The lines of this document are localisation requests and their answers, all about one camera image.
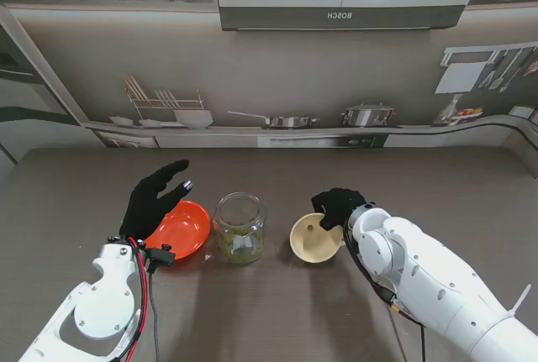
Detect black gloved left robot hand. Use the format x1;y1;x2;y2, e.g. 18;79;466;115
119;159;195;246

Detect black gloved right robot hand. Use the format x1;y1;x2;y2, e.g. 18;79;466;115
310;187;367;229

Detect orange plastic bowl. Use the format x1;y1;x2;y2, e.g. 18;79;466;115
140;199;212;261

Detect cream plastic funnel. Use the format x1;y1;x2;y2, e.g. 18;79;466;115
288;212;346;264

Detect green mung beans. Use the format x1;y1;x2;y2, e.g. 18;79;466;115
216;227;264;265

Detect clear glass jar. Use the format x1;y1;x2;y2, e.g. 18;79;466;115
213;191;268;265

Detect printed kitchen backdrop banner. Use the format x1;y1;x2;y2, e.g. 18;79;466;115
0;0;538;178

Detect white zip tie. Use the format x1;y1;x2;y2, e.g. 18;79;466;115
502;282;533;321

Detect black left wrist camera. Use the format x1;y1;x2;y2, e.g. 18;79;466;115
146;244;177;273

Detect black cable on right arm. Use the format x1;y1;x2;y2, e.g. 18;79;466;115
342;214;426;362

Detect red cable on left arm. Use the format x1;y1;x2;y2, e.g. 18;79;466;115
124;235;153;359

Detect red cable on arm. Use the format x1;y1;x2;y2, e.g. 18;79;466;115
390;305;421;323
124;235;153;359

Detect grey cable on left arm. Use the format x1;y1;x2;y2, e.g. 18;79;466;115
147;269;161;362

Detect red cable on right arm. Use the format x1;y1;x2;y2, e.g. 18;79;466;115
390;305;421;323

